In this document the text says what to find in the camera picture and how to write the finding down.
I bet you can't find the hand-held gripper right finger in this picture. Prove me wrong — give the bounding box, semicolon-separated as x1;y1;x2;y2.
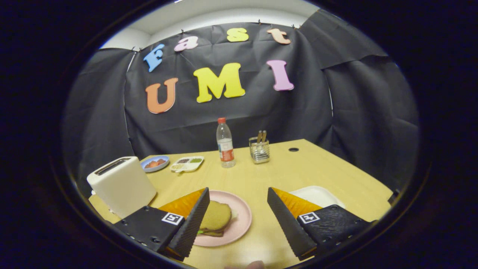
267;187;371;261

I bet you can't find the white square plate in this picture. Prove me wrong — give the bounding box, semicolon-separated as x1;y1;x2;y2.
289;186;346;210

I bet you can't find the clear water bottle red cap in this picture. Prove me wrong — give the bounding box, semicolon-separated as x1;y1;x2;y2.
216;117;236;168

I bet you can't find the round pink plate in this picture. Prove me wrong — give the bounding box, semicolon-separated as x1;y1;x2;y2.
193;190;252;247

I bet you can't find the white toaster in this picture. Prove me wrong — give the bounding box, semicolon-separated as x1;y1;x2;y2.
87;156;157;219

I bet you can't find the brown bread slice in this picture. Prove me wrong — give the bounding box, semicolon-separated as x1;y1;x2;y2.
198;227;225;238
200;201;233;232

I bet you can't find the white divided condiment tray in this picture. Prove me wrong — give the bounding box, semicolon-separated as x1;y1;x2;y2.
170;156;205;173

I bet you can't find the metal wire utensil holder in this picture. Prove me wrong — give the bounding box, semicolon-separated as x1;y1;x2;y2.
249;136;270;164

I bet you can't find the small blue plate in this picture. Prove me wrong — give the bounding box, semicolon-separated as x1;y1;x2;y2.
140;155;170;173

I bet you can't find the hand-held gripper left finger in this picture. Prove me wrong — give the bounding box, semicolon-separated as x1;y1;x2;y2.
113;187;211;262

